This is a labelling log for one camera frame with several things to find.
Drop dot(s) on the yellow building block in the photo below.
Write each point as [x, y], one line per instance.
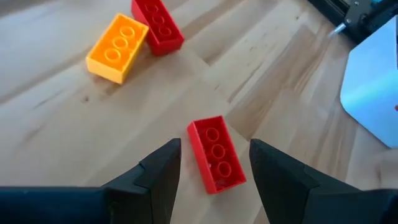
[115, 51]

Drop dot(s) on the black aluminium frame rail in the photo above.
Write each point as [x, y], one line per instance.
[329, 14]

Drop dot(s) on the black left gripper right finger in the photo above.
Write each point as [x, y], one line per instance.
[295, 193]

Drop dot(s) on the red building block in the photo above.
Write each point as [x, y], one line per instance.
[158, 28]

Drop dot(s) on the pale grey plastic bin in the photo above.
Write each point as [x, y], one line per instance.
[373, 87]

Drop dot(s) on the orange-red building block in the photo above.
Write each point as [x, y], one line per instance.
[214, 155]

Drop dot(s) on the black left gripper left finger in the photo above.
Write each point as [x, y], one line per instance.
[149, 193]

